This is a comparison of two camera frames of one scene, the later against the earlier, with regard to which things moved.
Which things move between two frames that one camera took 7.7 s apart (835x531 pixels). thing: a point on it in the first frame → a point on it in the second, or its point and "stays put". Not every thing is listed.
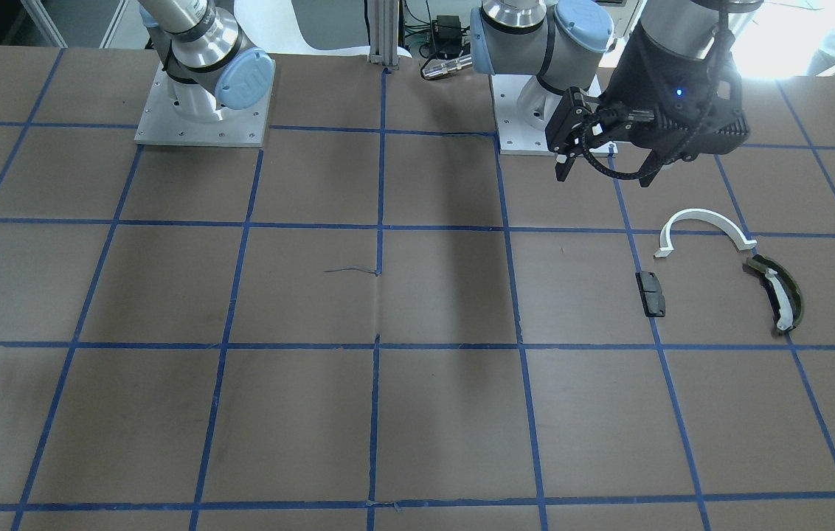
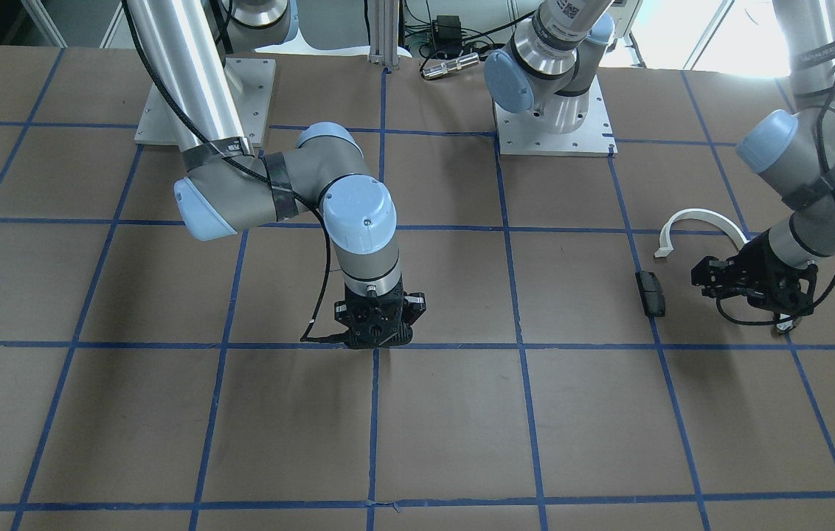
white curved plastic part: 664,250 stays put
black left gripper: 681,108 → 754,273
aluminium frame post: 383,17 stays put
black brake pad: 650,293 stays put
